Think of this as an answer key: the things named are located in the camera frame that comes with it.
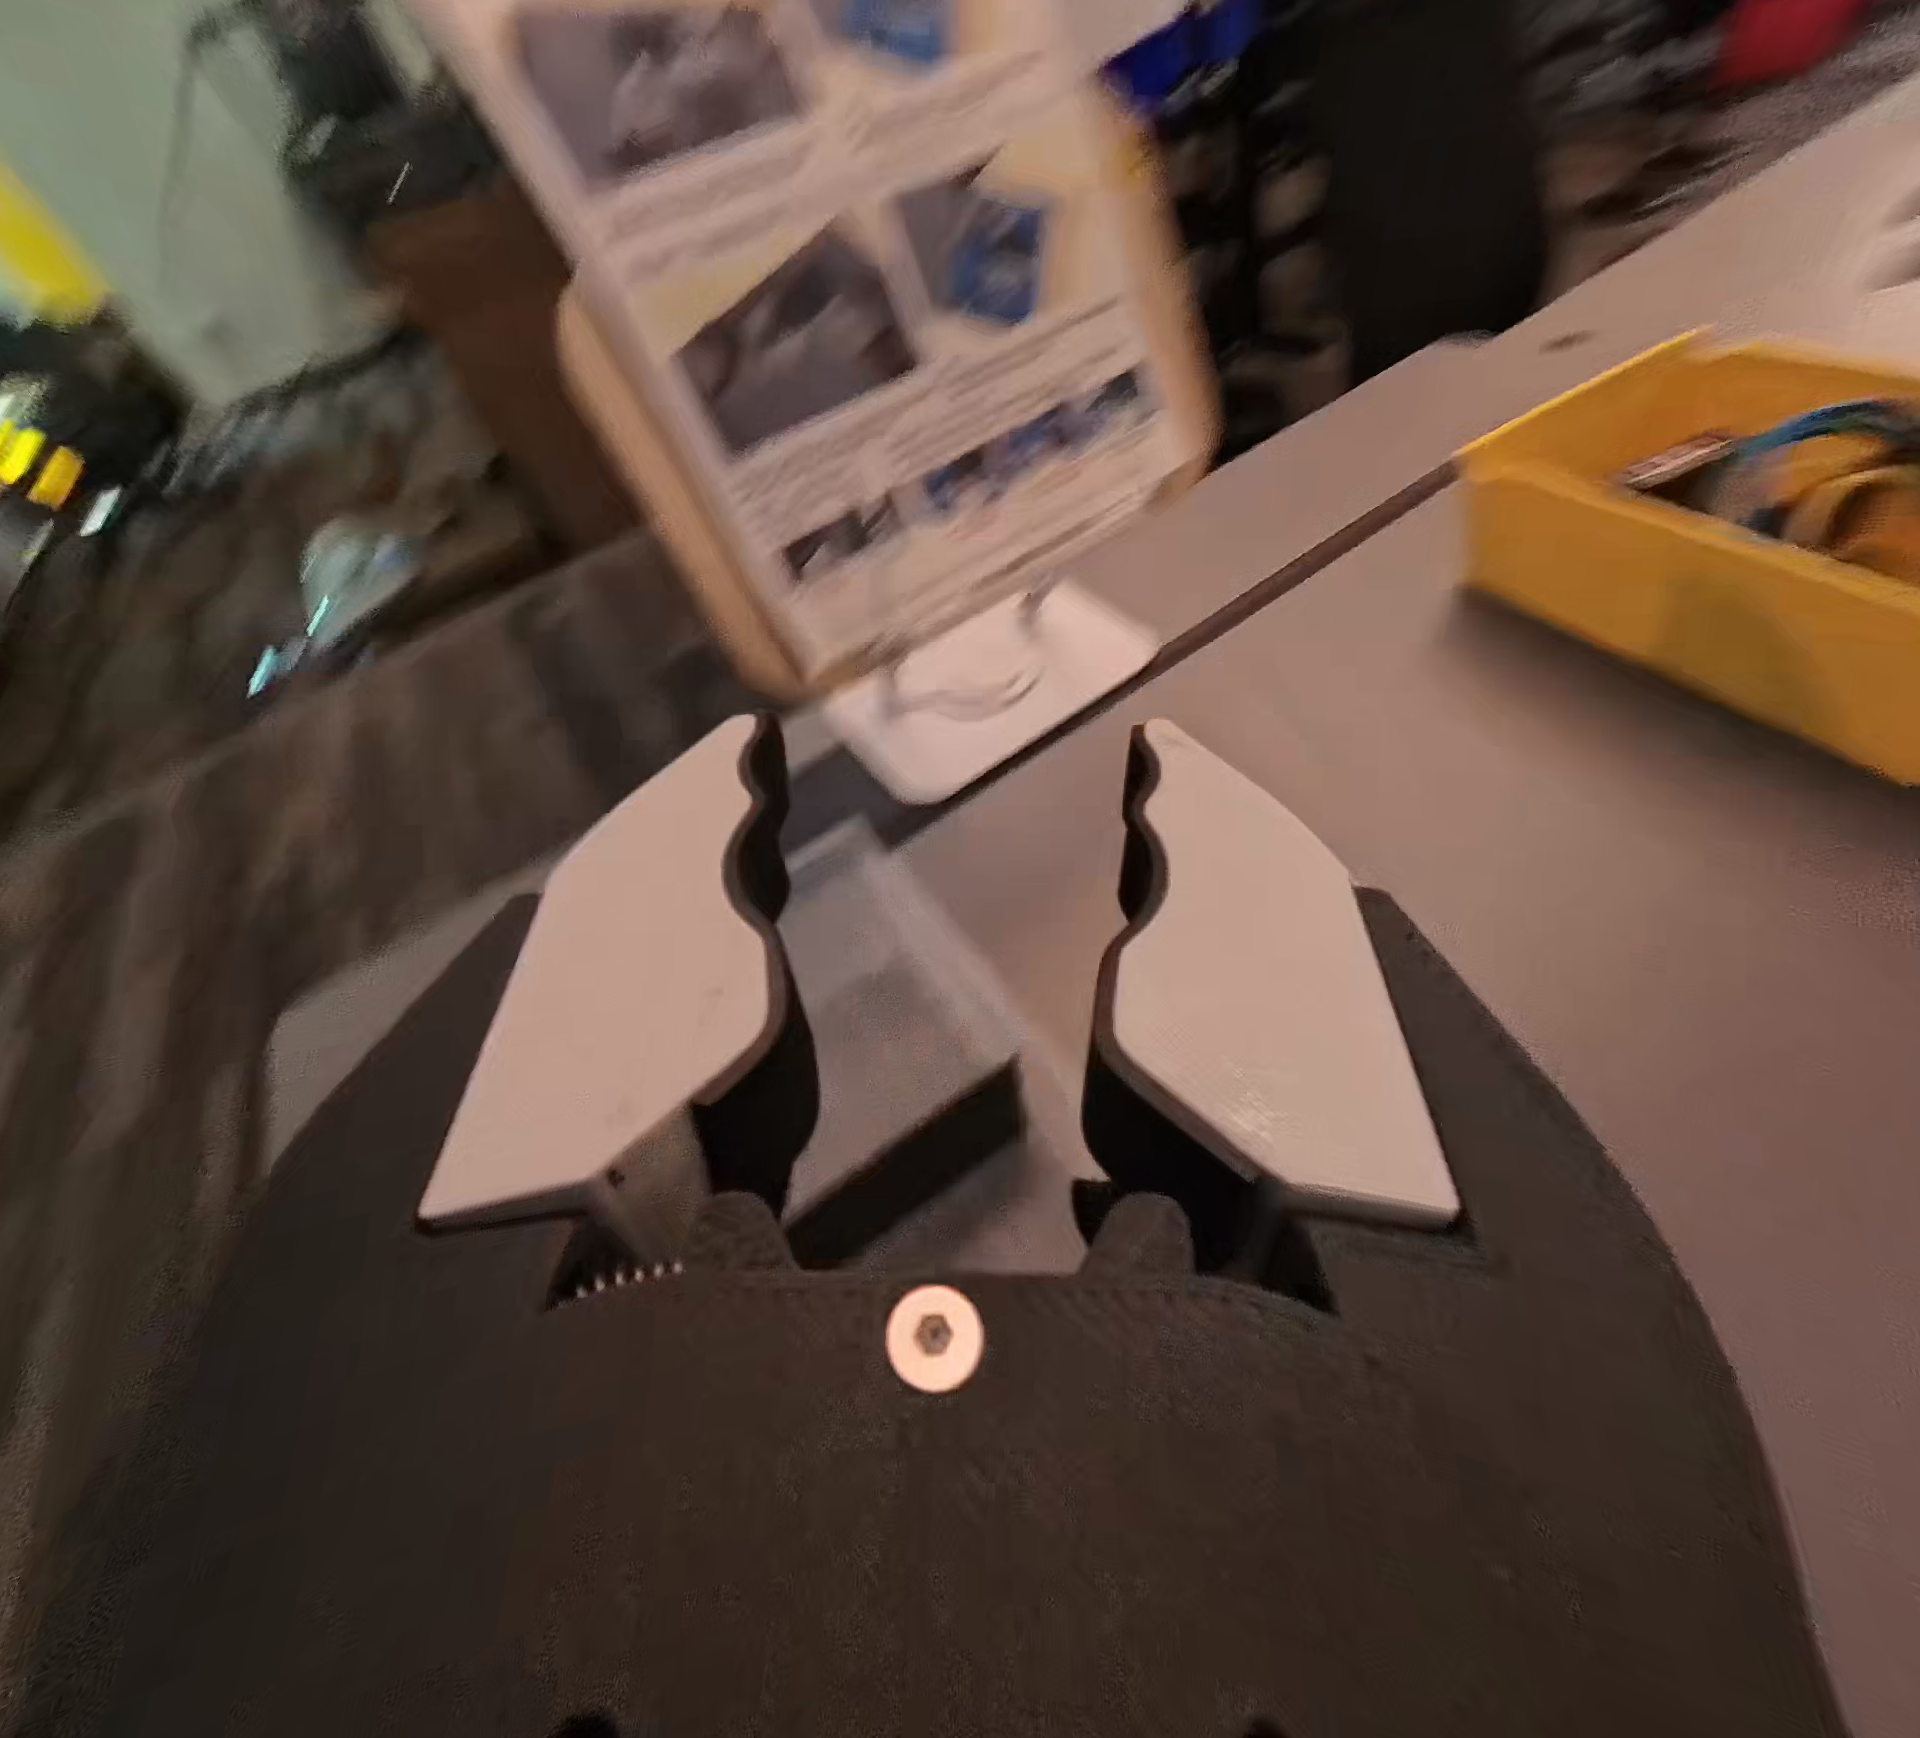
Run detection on yellow wall sign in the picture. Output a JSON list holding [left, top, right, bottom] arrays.
[[0, 162, 111, 330]]

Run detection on black ethernet switch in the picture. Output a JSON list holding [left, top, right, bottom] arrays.
[[774, 755, 1029, 1267]]

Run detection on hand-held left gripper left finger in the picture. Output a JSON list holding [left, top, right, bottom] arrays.
[[416, 713, 821, 1270]]

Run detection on yellow ethernet cable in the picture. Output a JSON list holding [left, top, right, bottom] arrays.
[[1778, 441, 1920, 576]]

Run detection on black office chair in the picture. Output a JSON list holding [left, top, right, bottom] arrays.
[[1305, 0, 1549, 396]]

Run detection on yellow plastic bin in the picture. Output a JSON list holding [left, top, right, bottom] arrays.
[[1455, 328, 1920, 786]]

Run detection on red bag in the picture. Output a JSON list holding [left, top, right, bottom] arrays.
[[1718, 0, 1914, 90]]

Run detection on blue ethernet cable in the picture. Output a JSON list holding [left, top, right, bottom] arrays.
[[1711, 394, 1920, 494]]

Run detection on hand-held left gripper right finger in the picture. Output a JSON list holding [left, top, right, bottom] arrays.
[[1083, 718, 1463, 1263]]

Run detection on blue plastic bin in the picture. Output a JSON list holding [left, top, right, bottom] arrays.
[[1101, 0, 1262, 119]]

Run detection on black equipment pile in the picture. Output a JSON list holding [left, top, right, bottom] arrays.
[[180, 0, 505, 232]]

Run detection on instruction board on white stand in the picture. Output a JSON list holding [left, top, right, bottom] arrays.
[[284, 0, 1223, 802]]

